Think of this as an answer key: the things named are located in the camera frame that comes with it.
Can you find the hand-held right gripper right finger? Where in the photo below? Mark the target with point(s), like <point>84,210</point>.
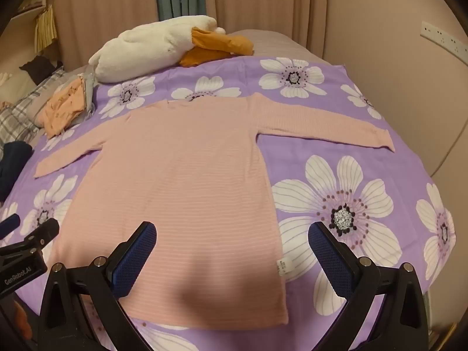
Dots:
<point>329,263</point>

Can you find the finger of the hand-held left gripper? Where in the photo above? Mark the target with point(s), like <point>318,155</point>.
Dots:
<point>9,225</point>
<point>44,231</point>

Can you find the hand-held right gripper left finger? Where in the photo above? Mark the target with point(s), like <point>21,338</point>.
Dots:
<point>134,261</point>

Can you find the pink striped long-sleeve shirt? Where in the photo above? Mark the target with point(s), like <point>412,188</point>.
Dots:
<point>175,190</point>

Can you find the folded orange printed clothes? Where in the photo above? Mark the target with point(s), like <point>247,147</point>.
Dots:
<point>62,109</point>

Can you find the dark navy cloth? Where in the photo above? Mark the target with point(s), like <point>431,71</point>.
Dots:
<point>14,164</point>

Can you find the plaid pillow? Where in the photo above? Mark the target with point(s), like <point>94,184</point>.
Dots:
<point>22,113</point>

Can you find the purple floral blanket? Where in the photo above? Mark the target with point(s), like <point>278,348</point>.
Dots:
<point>310,146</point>

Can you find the folded grey cloth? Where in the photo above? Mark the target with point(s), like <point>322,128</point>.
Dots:
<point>89,91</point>

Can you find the black cloth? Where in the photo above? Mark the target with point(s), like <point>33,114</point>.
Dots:
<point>36,67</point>

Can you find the yellow striped hanging cloth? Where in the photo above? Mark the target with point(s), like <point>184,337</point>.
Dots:
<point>45,27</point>

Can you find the white plush duck toy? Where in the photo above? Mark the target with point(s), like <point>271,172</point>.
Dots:
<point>139,51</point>

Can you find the white shelf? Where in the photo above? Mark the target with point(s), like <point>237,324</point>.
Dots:
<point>29,9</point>

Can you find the mauve bed sheet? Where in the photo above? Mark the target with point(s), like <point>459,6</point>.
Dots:
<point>270,42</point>

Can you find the pink curtain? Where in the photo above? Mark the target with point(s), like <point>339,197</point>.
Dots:
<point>106,3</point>
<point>263,3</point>

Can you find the white power strip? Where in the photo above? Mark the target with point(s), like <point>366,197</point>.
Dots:
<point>444,38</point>

